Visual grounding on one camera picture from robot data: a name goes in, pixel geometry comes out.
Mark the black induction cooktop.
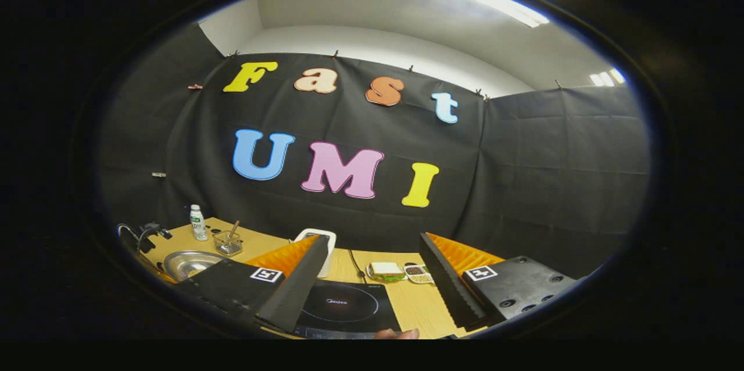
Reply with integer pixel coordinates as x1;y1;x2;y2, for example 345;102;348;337
294;279;402;340

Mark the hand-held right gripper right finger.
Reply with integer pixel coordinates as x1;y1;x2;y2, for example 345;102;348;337
420;232;577;330

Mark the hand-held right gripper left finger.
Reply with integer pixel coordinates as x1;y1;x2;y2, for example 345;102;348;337
174;234;330;336

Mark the ceiling light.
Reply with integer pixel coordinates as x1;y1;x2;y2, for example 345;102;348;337
589;67;627;88

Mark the sandwich with lettuce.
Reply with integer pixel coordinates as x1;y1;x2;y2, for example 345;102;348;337
369;262;406;283

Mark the white divided dish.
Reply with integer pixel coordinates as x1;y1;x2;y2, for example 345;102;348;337
404;263;435;285

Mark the metal wire basket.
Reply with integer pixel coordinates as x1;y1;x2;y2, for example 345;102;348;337
213;230;244;257

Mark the black cooktop cable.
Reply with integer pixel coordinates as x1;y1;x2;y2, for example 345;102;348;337
348;249;367;284

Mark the black backdrop cloth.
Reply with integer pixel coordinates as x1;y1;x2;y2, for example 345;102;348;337
96;22;650;279

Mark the stainless steel pot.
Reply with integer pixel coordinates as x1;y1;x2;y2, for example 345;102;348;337
163;250;226;283

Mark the white green-label drink bottle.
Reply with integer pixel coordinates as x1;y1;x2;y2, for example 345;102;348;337
189;204;209;242

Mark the white toaster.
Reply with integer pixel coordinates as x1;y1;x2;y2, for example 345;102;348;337
291;229;338;279

